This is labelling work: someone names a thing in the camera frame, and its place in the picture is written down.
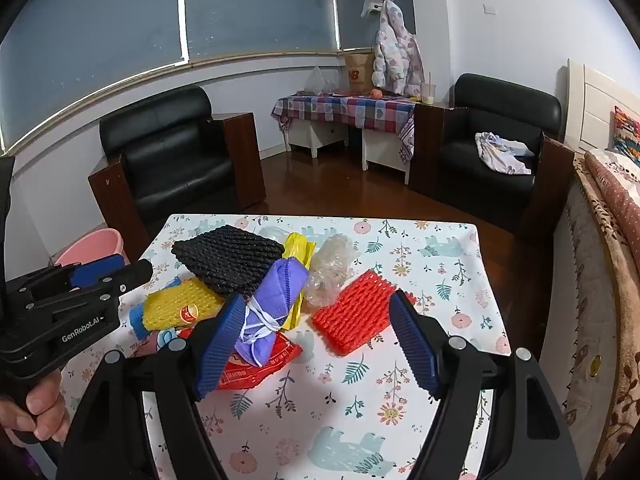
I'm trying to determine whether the black leather armchair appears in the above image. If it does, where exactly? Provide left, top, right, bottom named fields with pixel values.
left=410, top=73, right=576, bottom=241
left=88, top=85, right=267, bottom=256

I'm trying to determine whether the colourful patterned pillow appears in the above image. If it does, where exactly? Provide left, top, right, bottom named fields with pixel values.
left=612, top=106, right=640, bottom=166

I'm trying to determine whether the blue foam net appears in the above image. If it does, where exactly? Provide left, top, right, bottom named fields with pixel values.
left=129, top=305, right=151, bottom=341

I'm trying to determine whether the brown dotted quilt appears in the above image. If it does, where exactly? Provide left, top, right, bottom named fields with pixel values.
left=584, top=149, right=640, bottom=281

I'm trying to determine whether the clear plastic bag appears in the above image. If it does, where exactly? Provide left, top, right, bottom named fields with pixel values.
left=302, top=234, right=361, bottom=308
left=304, top=65, right=337, bottom=95

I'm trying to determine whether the plaid cloth side table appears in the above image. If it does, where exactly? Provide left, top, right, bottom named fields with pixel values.
left=271, top=92, right=417, bottom=167

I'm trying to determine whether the person's left hand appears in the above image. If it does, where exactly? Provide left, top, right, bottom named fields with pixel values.
left=0, top=367, right=65, bottom=446

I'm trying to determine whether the white headboard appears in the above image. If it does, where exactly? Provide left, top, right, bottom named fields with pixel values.
left=565, top=58, right=640, bottom=156

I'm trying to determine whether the brown paper bag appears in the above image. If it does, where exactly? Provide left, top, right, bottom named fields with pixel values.
left=344, top=50, right=376, bottom=95

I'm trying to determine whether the yellow plastic wrapper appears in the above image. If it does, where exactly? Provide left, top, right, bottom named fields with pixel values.
left=280, top=232, right=318, bottom=332

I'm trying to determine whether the bed with blanket and pillows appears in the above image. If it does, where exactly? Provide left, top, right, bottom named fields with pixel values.
left=560, top=150, right=640, bottom=480

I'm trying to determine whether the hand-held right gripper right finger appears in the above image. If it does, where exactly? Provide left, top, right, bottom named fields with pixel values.
left=389, top=290, right=585, bottom=480

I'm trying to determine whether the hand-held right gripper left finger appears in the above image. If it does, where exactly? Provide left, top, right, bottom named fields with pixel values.
left=55, top=294, right=251, bottom=480

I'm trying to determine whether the white plush toy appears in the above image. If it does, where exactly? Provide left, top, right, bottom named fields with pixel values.
left=361, top=0, right=401, bottom=20

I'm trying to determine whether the purple face mask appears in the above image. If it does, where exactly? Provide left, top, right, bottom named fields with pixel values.
left=235, top=256, right=311, bottom=367

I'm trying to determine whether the black foam net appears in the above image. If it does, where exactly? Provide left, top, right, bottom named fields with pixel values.
left=171, top=225, right=286, bottom=297

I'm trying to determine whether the window with grey blinds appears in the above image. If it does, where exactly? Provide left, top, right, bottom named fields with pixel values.
left=0, top=0, right=416, bottom=156

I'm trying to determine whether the white desk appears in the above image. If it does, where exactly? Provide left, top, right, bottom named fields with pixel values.
left=287, top=119, right=412, bottom=186

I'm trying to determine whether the pink plastic bucket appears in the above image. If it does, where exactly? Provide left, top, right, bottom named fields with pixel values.
left=54, top=228, right=132, bottom=268

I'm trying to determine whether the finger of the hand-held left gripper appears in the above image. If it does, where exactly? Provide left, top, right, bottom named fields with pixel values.
left=20, top=259, right=154, bottom=321
left=6, top=254, right=126, bottom=311

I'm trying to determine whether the yellow bubble wrap sheet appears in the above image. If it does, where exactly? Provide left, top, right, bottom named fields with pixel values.
left=144, top=276, right=226, bottom=333

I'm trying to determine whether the white floral cloth bundle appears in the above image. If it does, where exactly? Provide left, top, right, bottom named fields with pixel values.
left=475, top=131, right=535, bottom=176

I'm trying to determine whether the red foam net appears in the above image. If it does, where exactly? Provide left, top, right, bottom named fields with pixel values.
left=311, top=269, right=416, bottom=357

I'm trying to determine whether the red snack packet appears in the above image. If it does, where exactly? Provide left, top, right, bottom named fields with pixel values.
left=177, top=327, right=305, bottom=393

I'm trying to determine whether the floral padded jacket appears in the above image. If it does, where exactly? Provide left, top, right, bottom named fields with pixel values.
left=372, top=0, right=426, bottom=96

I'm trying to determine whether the tied clear plastic bag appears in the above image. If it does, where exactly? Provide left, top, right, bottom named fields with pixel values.
left=304, top=65, right=337, bottom=95

